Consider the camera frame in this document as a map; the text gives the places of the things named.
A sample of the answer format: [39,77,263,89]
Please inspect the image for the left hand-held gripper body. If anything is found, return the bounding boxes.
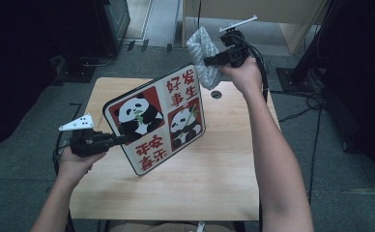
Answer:
[58,113,113,159]

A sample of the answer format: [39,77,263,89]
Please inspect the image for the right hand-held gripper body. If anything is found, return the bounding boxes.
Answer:
[218,14,259,69]

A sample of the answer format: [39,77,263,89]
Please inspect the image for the grey white knitted cloth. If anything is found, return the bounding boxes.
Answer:
[186,25,224,92]

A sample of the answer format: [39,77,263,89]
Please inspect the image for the square panda print board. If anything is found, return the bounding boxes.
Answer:
[101,63,207,177]

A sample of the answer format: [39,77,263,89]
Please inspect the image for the person's left hand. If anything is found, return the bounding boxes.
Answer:
[56,147,108,187]

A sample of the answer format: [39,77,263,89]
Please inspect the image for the person's right hand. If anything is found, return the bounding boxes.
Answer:
[219,56,264,99]

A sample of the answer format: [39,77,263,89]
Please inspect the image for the black floor tape corner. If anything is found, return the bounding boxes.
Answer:
[69,101,83,122]

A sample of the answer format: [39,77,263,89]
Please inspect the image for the light wooden cabinet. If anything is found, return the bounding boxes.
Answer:
[181,0,327,56]

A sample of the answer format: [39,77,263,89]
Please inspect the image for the black metal stand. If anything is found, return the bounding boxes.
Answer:
[274,0,348,94]

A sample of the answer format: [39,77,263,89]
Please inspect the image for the person's beige trousers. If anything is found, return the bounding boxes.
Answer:
[109,219,238,232]

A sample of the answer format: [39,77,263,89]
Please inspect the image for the dark cabinet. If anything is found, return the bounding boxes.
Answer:
[92,0,132,56]

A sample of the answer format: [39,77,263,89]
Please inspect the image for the dark curtain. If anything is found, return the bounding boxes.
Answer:
[317,0,375,196]
[0,0,109,158]

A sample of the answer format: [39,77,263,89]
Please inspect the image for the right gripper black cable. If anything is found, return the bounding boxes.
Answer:
[239,34,271,104]

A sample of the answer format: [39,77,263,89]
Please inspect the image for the thin black hanging cable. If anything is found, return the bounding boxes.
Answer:
[184,0,203,50]

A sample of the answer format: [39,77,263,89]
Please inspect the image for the looped black floor cable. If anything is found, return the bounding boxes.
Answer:
[269,89,326,124]

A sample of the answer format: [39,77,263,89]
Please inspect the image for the long black floor cable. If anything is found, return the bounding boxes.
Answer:
[303,107,323,207]

